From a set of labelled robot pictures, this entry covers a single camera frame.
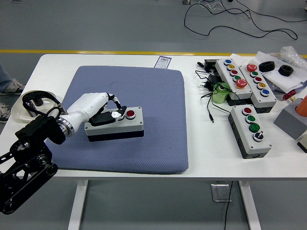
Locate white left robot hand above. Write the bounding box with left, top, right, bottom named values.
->
left=62, top=92, right=129, bottom=128

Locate grey four-control button box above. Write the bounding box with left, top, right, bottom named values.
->
left=83, top=106, right=145, bottom=143
left=227, top=104, right=273, bottom=160

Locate grey five-button box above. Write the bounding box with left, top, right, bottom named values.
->
left=238, top=63, right=278, bottom=114
left=214, top=58, right=253, bottom=106

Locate white shallow dish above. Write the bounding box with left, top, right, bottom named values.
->
left=11, top=90, right=58, bottom=124

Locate blue-grey woven mat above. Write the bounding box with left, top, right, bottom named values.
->
left=40, top=65, right=189, bottom=175

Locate person's foot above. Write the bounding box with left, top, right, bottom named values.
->
left=0, top=103, right=12, bottom=124
left=0, top=78, right=26, bottom=96

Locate person's leg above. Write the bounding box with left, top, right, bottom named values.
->
left=0, top=63, right=12, bottom=93

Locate purple and white label card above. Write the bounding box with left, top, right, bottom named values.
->
left=154, top=55, right=173, bottom=70

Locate white table leg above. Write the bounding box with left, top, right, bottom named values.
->
left=238, top=179, right=262, bottom=230
left=68, top=179, right=89, bottom=230

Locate black power adapter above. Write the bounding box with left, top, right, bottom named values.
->
left=198, top=74, right=223, bottom=92

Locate small black device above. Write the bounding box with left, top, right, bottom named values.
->
left=197, top=59, right=221, bottom=72

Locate green tape roll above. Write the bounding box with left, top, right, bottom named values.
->
left=211, top=82, right=231, bottom=104

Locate white paper sheet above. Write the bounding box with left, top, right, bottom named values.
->
left=229, top=53, right=259, bottom=67

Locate white foam sheet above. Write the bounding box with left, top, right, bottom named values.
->
left=254, top=51, right=307, bottom=93

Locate red knob part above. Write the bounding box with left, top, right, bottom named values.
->
left=282, top=90, right=298, bottom=103

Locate grey block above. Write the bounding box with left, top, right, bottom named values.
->
left=273, top=98, right=307, bottom=140

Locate clear bubble wrap bag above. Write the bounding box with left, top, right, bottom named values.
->
left=279, top=46, right=307, bottom=69

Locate orange cylinder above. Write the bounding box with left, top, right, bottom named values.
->
left=295, top=94, right=307, bottom=116

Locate white box with black edge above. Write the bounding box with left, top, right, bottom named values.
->
left=296, top=130, right=307, bottom=154

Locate black adapter cord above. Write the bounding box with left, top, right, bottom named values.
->
left=194, top=69, right=240, bottom=124

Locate black floor cable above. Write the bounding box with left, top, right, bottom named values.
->
left=184, top=0, right=298, bottom=40

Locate black foam ring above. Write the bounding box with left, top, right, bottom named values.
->
left=258, top=61, right=276, bottom=72
left=278, top=65, right=294, bottom=77

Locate black hanging cable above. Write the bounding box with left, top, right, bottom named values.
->
left=224, top=180, right=234, bottom=230

